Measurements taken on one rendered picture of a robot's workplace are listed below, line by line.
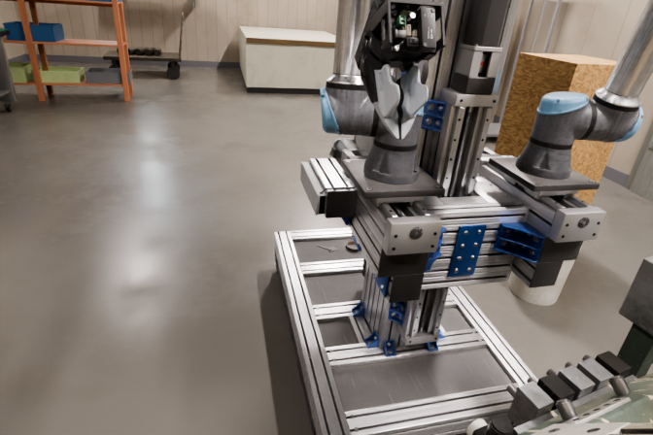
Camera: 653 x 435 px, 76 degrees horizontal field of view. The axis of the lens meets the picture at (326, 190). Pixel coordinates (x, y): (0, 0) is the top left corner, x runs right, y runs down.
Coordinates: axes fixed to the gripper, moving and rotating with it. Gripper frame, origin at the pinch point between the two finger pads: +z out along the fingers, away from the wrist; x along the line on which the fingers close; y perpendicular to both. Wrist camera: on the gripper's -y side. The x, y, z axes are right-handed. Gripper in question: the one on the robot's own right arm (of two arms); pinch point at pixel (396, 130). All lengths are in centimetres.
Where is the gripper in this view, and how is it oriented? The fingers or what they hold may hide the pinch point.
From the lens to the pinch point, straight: 55.6
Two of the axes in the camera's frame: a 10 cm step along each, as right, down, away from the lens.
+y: 2.4, -0.4, -9.7
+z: 0.4, 10.0, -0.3
